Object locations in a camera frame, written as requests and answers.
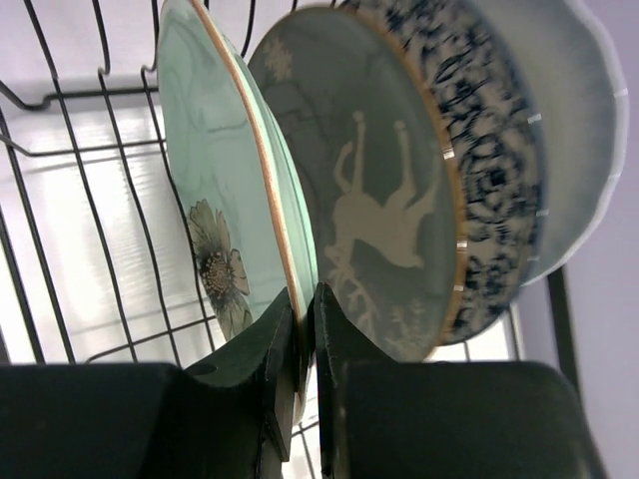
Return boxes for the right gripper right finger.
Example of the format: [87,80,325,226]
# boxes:
[314,283,606,478]

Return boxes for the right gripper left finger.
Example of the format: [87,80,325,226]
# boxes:
[1,292,296,478]

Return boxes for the light green flower plate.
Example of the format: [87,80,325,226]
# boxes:
[156,1,319,420]

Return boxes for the dark green deer plate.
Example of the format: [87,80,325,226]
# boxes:
[250,5,467,362]

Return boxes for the blue floral white plate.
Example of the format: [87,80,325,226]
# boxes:
[348,1,544,344]

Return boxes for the white deep bowl plate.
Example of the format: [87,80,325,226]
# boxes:
[470,1,629,285]

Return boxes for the black wire dish rack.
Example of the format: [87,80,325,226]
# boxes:
[0,0,590,479]

